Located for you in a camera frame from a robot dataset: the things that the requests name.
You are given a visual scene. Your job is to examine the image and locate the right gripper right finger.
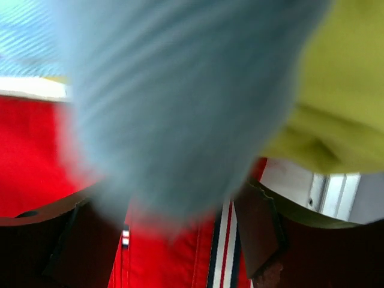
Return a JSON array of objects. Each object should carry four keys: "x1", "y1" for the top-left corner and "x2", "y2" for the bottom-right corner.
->
[{"x1": 234, "y1": 180, "x2": 383, "y2": 287}]

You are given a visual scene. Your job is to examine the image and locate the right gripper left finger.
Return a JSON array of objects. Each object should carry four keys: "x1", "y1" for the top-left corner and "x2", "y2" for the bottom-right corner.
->
[{"x1": 1, "y1": 184, "x2": 129, "y2": 287}]

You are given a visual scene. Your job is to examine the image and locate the red trousers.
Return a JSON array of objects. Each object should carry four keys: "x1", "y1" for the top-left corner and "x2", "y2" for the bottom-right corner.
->
[{"x1": 1, "y1": 97, "x2": 251, "y2": 287}]

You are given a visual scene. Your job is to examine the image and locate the yellow folded trousers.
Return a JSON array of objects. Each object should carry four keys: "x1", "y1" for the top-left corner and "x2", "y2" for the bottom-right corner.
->
[{"x1": 262, "y1": 1, "x2": 383, "y2": 174}]

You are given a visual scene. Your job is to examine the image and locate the light blue folded trousers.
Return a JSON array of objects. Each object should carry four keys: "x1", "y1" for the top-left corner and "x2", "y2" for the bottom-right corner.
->
[{"x1": 1, "y1": 1, "x2": 330, "y2": 223}]

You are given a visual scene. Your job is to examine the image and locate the aluminium rail frame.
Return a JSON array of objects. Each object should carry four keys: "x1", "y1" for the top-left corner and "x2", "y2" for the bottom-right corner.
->
[{"x1": 260, "y1": 159, "x2": 383, "y2": 224}]

